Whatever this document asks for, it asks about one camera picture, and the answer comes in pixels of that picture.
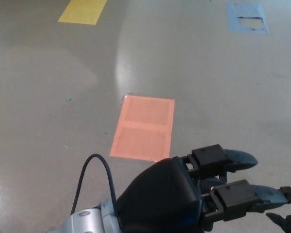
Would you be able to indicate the yellow paper sheet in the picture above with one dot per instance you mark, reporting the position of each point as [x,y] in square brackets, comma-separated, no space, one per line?
[82,11]

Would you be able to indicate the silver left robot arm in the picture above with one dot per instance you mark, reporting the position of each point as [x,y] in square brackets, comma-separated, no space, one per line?
[87,221]

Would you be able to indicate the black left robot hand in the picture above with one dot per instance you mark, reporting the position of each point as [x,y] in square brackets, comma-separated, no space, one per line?
[160,196]

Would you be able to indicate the orange paper sheet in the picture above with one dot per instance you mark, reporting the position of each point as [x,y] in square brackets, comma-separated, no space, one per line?
[143,126]

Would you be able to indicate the torn blue paper sheet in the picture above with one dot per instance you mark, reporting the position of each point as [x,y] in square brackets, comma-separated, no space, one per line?
[234,17]

